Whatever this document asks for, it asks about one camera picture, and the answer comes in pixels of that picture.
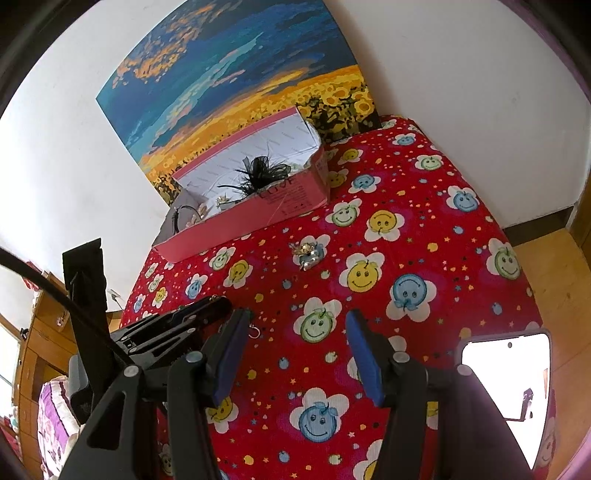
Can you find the red smiley flower tablecloth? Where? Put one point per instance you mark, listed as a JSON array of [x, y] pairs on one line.
[[415, 207]]

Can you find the sunflower field painting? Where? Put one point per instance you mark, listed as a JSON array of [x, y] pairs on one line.
[[231, 69]]

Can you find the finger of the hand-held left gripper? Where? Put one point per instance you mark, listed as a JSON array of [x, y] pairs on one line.
[[198, 310], [161, 339]]

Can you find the wooden cabinet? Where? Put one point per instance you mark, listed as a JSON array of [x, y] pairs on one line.
[[41, 341]]

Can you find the smartphone with white screen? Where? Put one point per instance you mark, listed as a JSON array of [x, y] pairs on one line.
[[498, 383]]

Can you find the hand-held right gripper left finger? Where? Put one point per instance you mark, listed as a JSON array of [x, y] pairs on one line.
[[231, 355]]

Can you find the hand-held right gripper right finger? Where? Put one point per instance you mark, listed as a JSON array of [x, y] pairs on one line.
[[364, 355]]

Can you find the pink cardboard box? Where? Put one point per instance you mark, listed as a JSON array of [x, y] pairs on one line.
[[258, 217]]

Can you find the silver pearl brooch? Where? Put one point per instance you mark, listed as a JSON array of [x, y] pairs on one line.
[[307, 254]]

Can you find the purple patterned bedding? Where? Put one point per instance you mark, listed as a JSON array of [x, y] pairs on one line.
[[51, 424]]

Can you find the small silver earring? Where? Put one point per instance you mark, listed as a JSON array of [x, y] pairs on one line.
[[254, 330]]

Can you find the black lace hair accessory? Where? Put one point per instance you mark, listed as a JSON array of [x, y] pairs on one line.
[[258, 177]]

